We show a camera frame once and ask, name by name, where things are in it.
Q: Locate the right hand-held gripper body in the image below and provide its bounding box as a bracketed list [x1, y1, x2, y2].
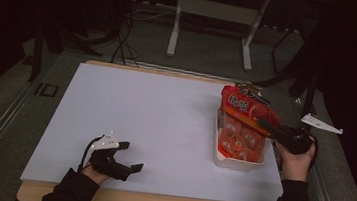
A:
[272, 109, 346, 161]

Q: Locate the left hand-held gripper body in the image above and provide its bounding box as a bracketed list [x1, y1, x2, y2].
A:
[87, 131, 135, 182]

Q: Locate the orange clear pods packet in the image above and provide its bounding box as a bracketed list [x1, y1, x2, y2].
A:
[214, 108, 270, 165]

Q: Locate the red chili sauce packet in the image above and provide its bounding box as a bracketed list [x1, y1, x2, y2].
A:
[216, 84, 285, 139]

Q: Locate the gold foil packet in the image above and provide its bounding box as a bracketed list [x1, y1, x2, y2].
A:
[234, 81, 264, 96]

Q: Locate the white plastic bin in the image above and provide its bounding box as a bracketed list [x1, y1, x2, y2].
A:
[210, 107, 272, 174]

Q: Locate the person's left hand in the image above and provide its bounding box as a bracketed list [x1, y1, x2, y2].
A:
[79, 164, 112, 188]

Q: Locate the person's right hand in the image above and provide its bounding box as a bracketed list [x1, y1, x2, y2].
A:
[270, 139, 317, 184]

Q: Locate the white table sheet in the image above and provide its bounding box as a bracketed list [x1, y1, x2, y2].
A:
[19, 57, 296, 201]

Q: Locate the black tripod stand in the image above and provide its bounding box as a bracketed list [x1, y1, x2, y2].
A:
[250, 22, 329, 121]

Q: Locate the grey metal stand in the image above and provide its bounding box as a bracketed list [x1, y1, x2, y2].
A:
[164, 0, 271, 73]

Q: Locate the black floor stand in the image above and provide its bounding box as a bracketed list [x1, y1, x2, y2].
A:
[27, 11, 108, 90]

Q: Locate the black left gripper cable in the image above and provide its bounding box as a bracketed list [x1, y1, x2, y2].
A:
[78, 133, 105, 174]

